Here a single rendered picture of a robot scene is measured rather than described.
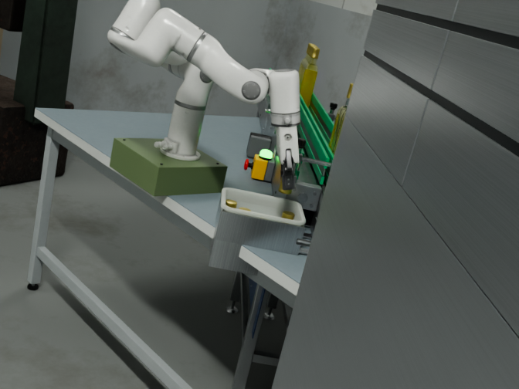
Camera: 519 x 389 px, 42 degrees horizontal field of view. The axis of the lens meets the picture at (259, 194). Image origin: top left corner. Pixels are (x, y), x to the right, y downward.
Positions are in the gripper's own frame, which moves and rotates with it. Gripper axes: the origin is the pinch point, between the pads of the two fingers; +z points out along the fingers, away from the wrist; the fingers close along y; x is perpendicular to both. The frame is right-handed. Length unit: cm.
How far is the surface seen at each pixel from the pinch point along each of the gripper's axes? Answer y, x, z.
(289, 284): -22.8, 2.6, 19.0
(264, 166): 51, 3, 11
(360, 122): -83, -2, -33
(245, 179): 51, 9, 15
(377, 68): -84, -4, -41
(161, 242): 160, 52, 81
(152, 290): 106, 51, 81
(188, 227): 16.5, 27.9, 17.9
